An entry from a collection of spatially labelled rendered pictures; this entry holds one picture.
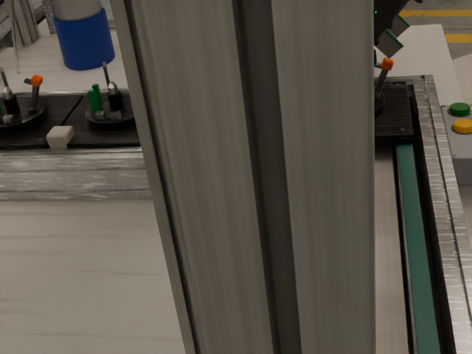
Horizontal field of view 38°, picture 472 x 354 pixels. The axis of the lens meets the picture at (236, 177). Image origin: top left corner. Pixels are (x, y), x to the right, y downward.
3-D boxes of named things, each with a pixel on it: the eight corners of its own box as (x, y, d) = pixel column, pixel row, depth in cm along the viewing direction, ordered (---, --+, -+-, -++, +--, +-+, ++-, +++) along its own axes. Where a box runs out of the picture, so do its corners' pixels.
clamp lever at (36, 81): (39, 106, 152) (43, 76, 148) (36, 109, 151) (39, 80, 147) (24, 101, 152) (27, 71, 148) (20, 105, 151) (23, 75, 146)
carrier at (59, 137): (185, 97, 158) (175, 46, 152) (159, 149, 138) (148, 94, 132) (86, 101, 163) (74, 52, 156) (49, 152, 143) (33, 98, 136)
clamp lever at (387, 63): (380, 93, 139) (393, 59, 134) (380, 97, 137) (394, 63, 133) (363, 88, 139) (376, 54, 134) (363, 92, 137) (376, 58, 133)
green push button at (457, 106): (468, 110, 137) (469, 101, 136) (470, 119, 134) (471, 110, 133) (447, 111, 138) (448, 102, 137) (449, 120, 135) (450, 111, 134)
